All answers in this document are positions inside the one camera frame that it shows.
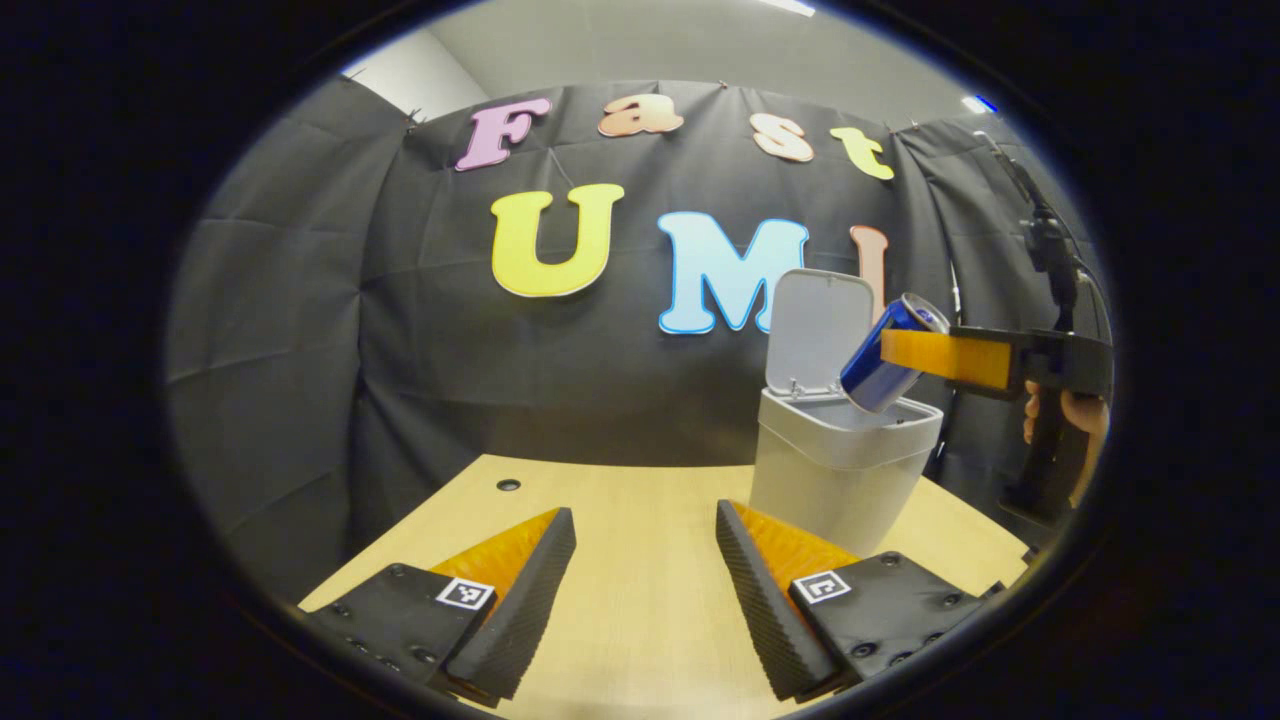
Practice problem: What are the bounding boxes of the wooden desktop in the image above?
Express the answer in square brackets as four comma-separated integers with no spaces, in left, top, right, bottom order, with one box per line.
[300,455,1031,720]

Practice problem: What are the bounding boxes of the black backdrop cloth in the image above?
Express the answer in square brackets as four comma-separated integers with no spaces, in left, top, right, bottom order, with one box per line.
[165,75,1111,601]

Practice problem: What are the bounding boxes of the black cable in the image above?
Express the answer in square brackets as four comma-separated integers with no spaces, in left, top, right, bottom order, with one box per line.
[975,130,1111,341]

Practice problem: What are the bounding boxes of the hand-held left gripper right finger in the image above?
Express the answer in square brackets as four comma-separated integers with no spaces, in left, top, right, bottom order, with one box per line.
[715,500,1006,702]

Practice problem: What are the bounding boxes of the blue pop can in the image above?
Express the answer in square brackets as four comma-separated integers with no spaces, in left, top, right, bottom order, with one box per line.
[838,292,951,415]

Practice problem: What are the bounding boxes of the grey desktop garbage bin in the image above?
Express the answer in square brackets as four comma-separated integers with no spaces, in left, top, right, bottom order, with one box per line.
[748,268,944,561]

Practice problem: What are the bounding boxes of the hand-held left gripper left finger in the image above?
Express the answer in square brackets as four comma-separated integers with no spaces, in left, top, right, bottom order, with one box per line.
[300,507,578,706]

